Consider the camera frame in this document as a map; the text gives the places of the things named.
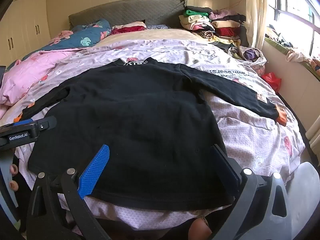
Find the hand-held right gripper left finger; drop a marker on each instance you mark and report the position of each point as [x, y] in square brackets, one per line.
[95, 170]

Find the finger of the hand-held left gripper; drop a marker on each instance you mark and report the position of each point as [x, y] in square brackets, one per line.
[46, 123]

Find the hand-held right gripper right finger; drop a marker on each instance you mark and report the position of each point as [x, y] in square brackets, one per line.
[225, 172]

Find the black sweater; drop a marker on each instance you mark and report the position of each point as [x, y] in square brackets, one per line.
[137, 130]

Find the floral bag of clothes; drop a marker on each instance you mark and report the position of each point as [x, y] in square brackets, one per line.
[250, 55]

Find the clothes on windowsill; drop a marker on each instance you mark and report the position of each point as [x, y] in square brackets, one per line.
[297, 55]

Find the pile of folded clothes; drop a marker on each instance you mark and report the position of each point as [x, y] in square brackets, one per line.
[220, 25]

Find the person's left hand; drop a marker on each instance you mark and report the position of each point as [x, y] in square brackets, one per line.
[13, 169]

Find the pink flower print duvet cover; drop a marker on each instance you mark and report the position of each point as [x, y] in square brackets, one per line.
[250, 135]

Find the pink quilt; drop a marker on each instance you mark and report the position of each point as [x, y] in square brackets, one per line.
[30, 72]

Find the dark flat device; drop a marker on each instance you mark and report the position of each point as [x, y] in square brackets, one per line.
[2, 76]

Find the pink crumpled cloth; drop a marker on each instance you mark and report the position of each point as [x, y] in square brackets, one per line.
[61, 35]

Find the blue leaf print blanket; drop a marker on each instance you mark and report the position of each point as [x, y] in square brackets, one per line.
[85, 38]

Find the red plastic bag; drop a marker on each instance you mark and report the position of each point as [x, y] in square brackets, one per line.
[272, 81]

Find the white wardrobe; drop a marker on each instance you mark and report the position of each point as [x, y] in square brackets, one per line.
[27, 17]

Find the red cloth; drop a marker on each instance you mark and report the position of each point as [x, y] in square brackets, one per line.
[127, 28]

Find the beige blanket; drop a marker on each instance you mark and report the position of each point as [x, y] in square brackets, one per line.
[155, 35]

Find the grey quilted headboard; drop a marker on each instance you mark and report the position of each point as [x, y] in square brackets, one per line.
[140, 12]

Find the blue patterned pillow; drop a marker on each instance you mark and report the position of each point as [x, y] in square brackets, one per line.
[157, 26]

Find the cream curtain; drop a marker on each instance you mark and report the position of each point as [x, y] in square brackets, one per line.
[255, 12]

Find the window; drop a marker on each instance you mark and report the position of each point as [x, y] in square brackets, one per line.
[295, 5]

